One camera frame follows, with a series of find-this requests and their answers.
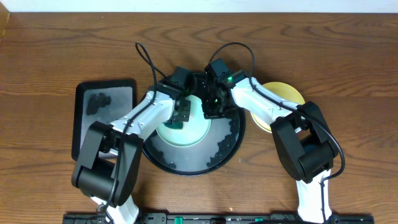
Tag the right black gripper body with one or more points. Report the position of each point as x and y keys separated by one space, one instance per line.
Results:
x=214 y=107

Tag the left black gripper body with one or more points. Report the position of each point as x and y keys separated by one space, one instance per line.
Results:
x=185 y=117

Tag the green yellow sponge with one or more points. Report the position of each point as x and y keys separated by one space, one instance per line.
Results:
x=174 y=124

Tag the mint plate top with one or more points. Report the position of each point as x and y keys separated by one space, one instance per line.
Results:
x=193 y=131

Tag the yellow plate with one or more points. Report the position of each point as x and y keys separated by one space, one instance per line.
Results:
x=283 y=90

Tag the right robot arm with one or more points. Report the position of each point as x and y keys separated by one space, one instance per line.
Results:
x=305 y=146

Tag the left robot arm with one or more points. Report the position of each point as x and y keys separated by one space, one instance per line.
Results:
x=108 y=161

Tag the round black tray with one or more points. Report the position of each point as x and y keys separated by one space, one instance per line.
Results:
x=213 y=151

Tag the rectangular black tray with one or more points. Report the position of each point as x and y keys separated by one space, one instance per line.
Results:
x=102 y=100

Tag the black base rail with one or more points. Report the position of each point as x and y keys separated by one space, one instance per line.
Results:
x=162 y=218

